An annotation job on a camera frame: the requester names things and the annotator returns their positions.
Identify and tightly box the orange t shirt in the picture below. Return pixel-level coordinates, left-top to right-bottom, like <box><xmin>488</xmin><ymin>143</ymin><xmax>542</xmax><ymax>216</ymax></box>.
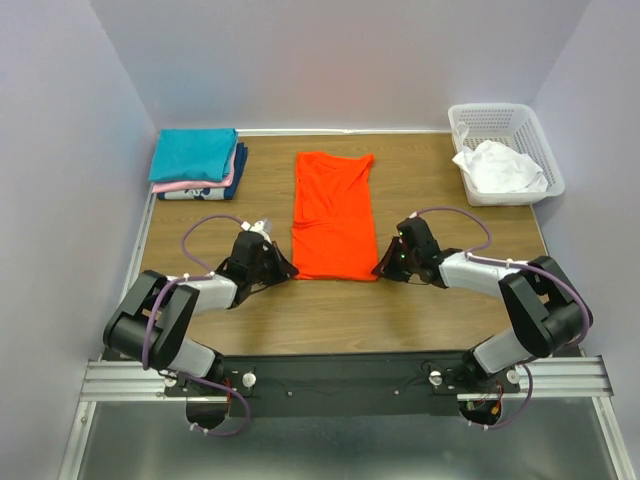
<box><xmin>292</xmin><ymin>151</ymin><xmax>378</xmax><ymax>282</ymax></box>

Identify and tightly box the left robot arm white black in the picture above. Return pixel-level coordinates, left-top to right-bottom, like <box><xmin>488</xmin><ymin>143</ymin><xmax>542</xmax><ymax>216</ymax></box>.
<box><xmin>103</xmin><ymin>231</ymin><xmax>298</xmax><ymax>397</ymax></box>

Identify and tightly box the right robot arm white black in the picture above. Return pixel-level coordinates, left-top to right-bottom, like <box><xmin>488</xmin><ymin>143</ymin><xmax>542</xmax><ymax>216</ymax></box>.
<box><xmin>372</xmin><ymin>216</ymin><xmax>593</xmax><ymax>392</ymax></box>

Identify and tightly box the navy blue folded t shirt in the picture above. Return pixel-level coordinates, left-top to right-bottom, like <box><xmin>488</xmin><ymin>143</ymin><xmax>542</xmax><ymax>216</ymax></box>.
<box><xmin>156</xmin><ymin>142</ymin><xmax>249</xmax><ymax>201</ymax></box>

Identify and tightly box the pink folded t shirt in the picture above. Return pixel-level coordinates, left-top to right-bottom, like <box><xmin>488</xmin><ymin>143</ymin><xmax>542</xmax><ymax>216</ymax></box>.
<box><xmin>152</xmin><ymin>149</ymin><xmax>236</xmax><ymax>194</ymax></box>

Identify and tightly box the white crumpled t shirt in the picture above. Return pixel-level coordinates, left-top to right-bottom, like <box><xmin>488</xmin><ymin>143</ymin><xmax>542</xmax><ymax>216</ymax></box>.
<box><xmin>452</xmin><ymin>122</ymin><xmax>549</xmax><ymax>206</ymax></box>

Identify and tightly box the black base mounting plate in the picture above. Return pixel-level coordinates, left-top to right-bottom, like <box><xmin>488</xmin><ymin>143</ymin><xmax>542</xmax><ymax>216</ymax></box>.
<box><xmin>165</xmin><ymin>350</ymin><xmax>520</xmax><ymax>428</ymax></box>

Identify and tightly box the teal folded t shirt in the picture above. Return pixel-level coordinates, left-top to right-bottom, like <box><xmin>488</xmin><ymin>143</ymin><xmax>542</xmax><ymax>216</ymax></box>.
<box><xmin>148</xmin><ymin>128</ymin><xmax>238</xmax><ymax>183</ymax></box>

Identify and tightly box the white plastic laundry basket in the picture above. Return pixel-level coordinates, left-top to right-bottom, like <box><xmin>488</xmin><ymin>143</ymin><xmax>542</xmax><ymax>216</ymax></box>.
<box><xmin>448</xmin><ymin>103</ymin><xmax>565</xmax><ymax>207</ymax></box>

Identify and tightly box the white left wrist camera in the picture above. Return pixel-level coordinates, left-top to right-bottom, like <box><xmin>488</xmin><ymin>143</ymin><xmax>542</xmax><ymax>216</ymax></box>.
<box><xmin>240</xmin><ymin>218</ymin><xmax>272</xmax><ymax>241</ymax></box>

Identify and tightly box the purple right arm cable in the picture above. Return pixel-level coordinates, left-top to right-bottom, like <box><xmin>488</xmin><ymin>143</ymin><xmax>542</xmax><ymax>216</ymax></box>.
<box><xmin>407</xmin><ymin>205</ymin><xmax>596</xmax><ymax>432</ymax></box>

